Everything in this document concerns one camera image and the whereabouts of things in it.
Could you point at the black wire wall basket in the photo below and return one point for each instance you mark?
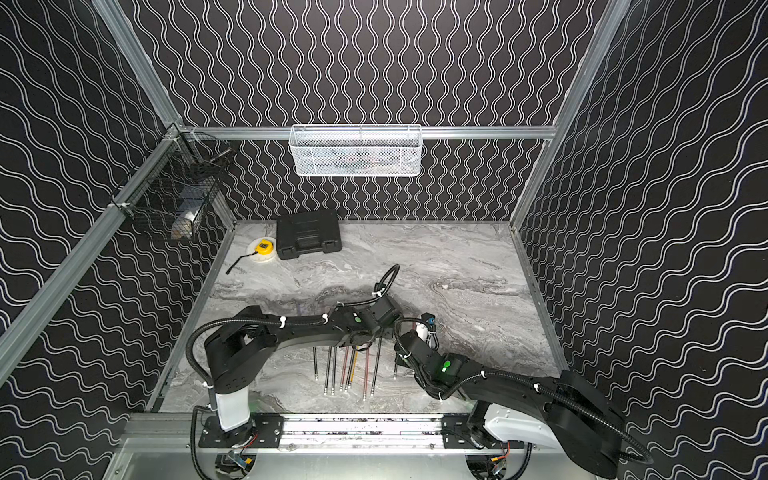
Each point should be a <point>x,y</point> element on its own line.
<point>172,201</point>

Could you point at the dark blue pencil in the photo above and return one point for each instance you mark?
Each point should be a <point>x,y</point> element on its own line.
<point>348,369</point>

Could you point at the blue pencil blue cap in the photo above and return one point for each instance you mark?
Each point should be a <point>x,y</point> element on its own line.
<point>376,365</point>

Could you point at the red pencil pink cap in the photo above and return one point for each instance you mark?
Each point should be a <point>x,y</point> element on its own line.
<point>344,369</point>

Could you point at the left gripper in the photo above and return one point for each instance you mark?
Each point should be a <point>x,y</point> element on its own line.
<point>387,309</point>

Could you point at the black plastic tool case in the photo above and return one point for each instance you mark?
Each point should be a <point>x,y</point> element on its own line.
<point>307,232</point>

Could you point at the white mesh wall basket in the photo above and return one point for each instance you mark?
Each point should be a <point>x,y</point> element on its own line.
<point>356,150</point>

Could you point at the yellow tape measure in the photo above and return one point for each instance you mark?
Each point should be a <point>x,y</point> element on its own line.
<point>261,250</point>

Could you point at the dark grey pencil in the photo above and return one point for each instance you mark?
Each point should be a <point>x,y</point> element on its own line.
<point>315,358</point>

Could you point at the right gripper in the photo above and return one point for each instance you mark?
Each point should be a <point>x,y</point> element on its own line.
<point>399,361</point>

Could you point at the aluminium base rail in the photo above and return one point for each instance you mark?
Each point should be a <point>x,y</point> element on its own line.
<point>346,446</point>

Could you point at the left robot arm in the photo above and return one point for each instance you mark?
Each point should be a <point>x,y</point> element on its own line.
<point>229,353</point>

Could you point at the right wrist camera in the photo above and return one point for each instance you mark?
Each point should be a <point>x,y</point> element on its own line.
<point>425,326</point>

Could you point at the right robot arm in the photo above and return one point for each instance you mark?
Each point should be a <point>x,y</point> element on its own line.
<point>589,428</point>

